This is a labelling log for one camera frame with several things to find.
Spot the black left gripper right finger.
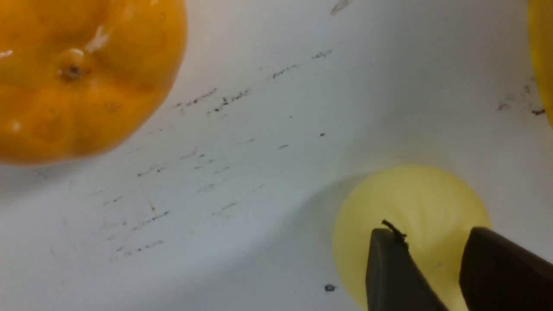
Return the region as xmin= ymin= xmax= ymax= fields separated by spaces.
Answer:
xmin=459 ymin=227 xmax=553 ymax=311

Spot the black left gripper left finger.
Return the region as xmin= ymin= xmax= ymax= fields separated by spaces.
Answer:
xmin=365 ymin=220 xmax=448 ymax=311

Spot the yellow bun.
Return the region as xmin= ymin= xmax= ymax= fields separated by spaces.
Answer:
xmin=332 ymin=165 xmax=491 ymax=311

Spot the bamboo steamer tray yellow rim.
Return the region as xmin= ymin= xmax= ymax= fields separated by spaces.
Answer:
xmin=528 ymin=0 xmax=553 ymax=127

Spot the orange toy mandarin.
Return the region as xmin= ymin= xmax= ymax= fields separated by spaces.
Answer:
xmin=0 ymin=0 xmax=187 ymax=165

